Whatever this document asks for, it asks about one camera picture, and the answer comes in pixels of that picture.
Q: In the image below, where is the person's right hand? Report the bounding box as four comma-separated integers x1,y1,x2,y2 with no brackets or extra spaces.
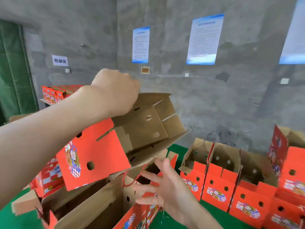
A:
132,158,202,226

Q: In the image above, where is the small white wall sign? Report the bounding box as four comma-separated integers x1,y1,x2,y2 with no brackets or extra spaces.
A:
51,55,69,67

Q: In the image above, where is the white blue wall poster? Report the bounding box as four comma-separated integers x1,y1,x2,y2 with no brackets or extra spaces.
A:
186,14,225,65
132,26,151,64
279,0,305,65

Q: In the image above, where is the group of red boxes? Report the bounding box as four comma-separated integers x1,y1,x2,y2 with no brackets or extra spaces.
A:
10,149,180,229

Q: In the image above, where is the person's left forearm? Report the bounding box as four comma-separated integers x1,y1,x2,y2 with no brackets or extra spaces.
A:
0,86,112,210

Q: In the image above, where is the green curtain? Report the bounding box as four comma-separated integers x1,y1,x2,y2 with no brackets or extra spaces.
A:
0,19,39,126

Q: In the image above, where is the person's left hand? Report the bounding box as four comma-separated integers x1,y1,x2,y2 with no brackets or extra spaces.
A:
90,68,142,118

